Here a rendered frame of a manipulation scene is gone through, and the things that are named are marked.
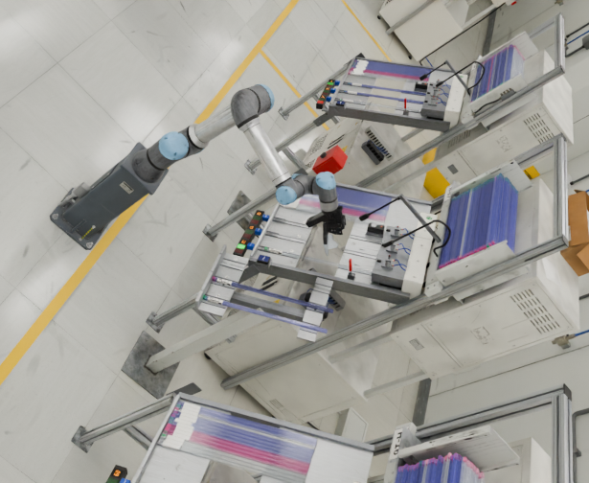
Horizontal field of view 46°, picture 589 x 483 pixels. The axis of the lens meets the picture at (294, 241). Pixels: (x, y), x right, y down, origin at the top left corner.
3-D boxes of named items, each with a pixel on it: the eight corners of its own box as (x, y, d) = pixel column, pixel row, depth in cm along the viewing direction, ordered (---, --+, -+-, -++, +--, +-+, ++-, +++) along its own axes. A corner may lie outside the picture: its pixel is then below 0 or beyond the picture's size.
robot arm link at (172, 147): (143, 148, 296) (162, 132, 288) (163, 141, 307) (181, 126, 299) (158, 172, 297) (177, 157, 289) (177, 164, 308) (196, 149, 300)
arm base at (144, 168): (125, 165, 299) (139, 154, 293) (140, 146, 310) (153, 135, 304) (151, 189, 304) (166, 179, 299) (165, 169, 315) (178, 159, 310)
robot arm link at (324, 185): (318, 169, 283) (337, 172, 279) (322, 191, 290) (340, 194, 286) (310, 179, 278) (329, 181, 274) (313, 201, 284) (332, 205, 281)
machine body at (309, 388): (195, 355, 358) (280, 314, 321) (241, 267, 410) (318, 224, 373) (279, 431, 378) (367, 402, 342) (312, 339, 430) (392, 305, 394)
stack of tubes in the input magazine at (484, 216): (437, 267, 283) (495, 241, 267) (451, 197, 321) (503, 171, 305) (455, 288, 287) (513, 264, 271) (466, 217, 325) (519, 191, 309)
